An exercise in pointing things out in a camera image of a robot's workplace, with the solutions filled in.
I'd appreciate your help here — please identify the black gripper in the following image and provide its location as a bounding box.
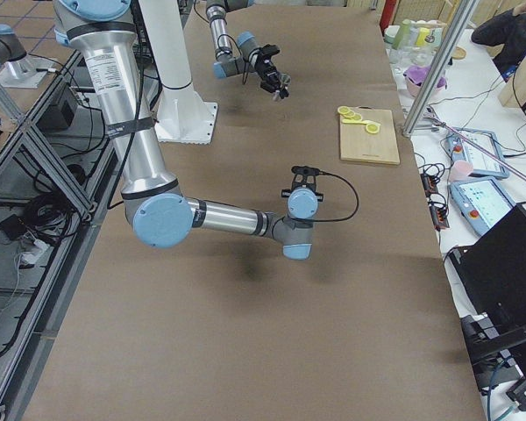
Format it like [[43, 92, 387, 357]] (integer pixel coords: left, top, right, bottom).
[[253, 55, 289, 102]]

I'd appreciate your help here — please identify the steel shaker cup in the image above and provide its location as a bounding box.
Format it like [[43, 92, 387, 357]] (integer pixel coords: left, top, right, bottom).
[[280, 73, 291, 89]]

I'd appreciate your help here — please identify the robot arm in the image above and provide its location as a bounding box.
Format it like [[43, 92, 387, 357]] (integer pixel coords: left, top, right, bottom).
[[205, 0, 291, 101], [53, 1, 320, 260]]

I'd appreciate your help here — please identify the green plastic cup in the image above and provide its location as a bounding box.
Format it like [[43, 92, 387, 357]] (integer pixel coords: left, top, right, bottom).
[[392, 18, 412, 50]]

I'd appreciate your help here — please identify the pink plastic cup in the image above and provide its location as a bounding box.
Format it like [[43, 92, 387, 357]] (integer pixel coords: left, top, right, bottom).
[[448, 160, 473, 182]]

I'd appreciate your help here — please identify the far lemon slice pair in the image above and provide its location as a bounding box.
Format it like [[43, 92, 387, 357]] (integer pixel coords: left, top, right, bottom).
[[337, 105, 356, 118]]

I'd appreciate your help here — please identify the yellow plastic knife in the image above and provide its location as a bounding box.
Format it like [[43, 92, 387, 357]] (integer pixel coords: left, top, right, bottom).
[[341, 118, 373, 125]]

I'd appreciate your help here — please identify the middle lemon slice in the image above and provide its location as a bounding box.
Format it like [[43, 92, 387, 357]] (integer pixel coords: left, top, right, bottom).
[[349, 112, 363, 121]]

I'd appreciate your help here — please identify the wooden cutting board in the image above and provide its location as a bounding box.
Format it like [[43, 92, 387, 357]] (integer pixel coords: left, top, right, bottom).
[[338, 107, 400, 165]]

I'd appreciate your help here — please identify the front lemon slice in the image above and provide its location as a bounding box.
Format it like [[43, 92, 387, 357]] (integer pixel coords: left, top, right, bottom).
[[365, 124, 380, 134]]

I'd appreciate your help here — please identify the pink bowl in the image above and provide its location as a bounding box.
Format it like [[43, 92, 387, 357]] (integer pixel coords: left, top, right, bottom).
[[404, 67, 447, 97]]

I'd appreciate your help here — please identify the purple cloth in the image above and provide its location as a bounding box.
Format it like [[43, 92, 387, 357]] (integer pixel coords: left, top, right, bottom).
[[404, 65, 430, 87]]

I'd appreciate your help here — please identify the blue teach pendant far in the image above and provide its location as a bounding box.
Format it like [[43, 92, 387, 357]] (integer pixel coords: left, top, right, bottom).
[[441, 129, 509, 181]]

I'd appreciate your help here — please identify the blue teach pendant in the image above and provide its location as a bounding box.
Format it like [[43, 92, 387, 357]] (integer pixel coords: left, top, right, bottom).
[[441, 129, 509, 181], [449, 176, 516, 236]]

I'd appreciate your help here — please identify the blue teach pendant near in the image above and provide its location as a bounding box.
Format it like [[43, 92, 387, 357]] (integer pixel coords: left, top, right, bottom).
[[449, 176, 516, 236]]

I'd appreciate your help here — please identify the person in dark jacket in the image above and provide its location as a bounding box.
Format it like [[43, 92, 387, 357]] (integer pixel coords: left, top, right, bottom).
[[471, 1, 526, 81]]

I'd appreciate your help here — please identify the black monitor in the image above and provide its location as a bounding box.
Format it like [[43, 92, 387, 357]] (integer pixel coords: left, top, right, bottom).
[[451, 204, 526, 376]]

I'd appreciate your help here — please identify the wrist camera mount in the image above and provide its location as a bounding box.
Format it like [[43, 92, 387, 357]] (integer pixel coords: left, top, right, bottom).
[[281, 166, 324, 202], [260, 44, 281, 60]]

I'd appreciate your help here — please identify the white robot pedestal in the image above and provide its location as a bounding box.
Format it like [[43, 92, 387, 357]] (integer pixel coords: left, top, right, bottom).
[[139, 0, 217, 145]]

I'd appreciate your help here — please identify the metal rod green handle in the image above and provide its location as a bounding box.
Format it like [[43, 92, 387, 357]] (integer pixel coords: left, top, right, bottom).
[[424, 107, 526, 193]]

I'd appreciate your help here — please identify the aluminium frame post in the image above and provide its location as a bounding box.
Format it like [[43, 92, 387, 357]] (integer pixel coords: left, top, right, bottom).
[[402, 0, 480, 138]]

